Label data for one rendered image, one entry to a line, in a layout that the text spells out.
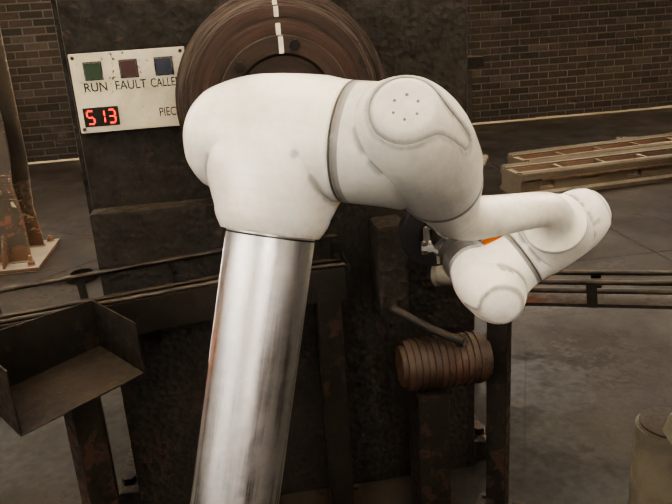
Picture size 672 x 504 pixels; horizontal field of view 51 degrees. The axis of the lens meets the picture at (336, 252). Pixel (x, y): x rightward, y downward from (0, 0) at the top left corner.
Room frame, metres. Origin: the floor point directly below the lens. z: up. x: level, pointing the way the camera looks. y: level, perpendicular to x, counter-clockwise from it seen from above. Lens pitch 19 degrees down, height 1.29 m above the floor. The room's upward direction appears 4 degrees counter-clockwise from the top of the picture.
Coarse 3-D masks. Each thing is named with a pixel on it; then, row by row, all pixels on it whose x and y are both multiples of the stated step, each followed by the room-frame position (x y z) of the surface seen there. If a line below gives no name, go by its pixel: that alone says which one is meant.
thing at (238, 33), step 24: (240, 24) 1.58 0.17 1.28; (264, 24) 1.57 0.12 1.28; (288, 24) 1.57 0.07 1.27; (312, 24) 1.59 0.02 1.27; (336, 24) 1.61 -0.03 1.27; (216, 48) 1.57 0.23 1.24; (240, 48) 1.56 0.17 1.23; (336, 48) 1.58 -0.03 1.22; (216, 72) 1.55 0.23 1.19; (360, 72) 1.61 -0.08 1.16; (192, 96) 1.56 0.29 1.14
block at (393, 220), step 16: (384, 224) 1.64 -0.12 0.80; (384, 240) 1.63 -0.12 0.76; (384, 256) 1.63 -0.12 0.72; (400, 256) 1.63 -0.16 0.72; (384, 272) 1.63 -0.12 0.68; (400, 272) 1.63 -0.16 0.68; (384, 288) 1.63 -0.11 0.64; (400, 288) 1.63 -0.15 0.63; (384, 304) 1.62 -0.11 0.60; (400, 304) 1.63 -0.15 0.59
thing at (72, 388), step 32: (32, 320) 1.38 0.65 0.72; (64, 320) 1.42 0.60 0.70; (96, 320) 1.46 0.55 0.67; (128, 320) 1.34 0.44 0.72; (0, 352) 1.33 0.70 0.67; (32, 352) 1.37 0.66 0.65; (64, 352) 1.41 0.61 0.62; (96, 352) 1.44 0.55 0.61; (128, 352) 1.36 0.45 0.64; (0, 384) 1.18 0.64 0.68; (32, 384) 1.33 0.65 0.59; (64, 384) 1.31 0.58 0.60; (96, 384) 1.30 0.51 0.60; (0, 416) 1.22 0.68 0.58; (32, 416) 1.21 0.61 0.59; (64, 416) 1.32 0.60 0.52; (96, 416) 1.31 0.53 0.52; (96, 448) 1.30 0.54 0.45; (96, 480) 1.30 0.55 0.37
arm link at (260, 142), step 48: (240, 96) 0.76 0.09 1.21; (288, 96) 0.74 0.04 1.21; (336, 96) 0.72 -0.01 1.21; (192, 144) 0.77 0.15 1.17; (240, 144) 0.73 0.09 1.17; (288, 144) 0.71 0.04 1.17; (240, 192) 0.72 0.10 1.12; (288, 192) 0.71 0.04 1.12; (240, 240) 0.72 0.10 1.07; (288, 240) 0.72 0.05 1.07; (240, 288) 0.70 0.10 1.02; (288, 288) 0.71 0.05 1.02; (240, 336) 0.69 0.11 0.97; (288, 336) 0.70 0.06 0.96; (240, 384) 0.67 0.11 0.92; (288, 384) 0.69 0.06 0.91; (240, 432) 0.65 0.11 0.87; (288, 432) 0.70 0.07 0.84; (240, 480) 0.64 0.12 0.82
